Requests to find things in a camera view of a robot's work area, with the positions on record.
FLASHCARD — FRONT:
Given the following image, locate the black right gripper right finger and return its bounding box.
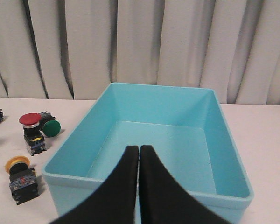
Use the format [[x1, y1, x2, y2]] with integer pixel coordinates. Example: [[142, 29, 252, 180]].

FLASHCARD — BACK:
[[140, 145, 227, 224]]

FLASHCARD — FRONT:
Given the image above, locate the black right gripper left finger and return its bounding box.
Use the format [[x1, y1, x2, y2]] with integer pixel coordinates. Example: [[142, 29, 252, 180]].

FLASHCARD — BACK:
[[52, 146, 139, 224]]

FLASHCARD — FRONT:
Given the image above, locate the yellow mushroom push button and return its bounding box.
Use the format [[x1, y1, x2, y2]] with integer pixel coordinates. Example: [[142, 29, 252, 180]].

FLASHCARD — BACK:
[[5, 155, 39, 205]]

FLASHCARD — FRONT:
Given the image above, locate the red mushroom push button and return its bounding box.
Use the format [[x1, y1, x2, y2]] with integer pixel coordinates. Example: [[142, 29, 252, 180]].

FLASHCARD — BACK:
[[19, 113, 46, 156]]

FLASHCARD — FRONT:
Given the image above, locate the light blue plastic box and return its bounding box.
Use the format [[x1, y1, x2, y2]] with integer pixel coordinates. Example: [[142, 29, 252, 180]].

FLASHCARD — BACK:
[[42, 83, 253, 224]]

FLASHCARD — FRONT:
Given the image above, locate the green mushroom push button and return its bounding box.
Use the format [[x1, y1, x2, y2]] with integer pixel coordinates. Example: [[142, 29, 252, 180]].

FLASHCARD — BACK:
[[39, 111, 61, 137]]

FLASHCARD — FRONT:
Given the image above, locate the white pleated curtain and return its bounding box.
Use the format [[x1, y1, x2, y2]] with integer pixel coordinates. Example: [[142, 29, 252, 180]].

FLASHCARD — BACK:
[[0, 0, 280, 105]]

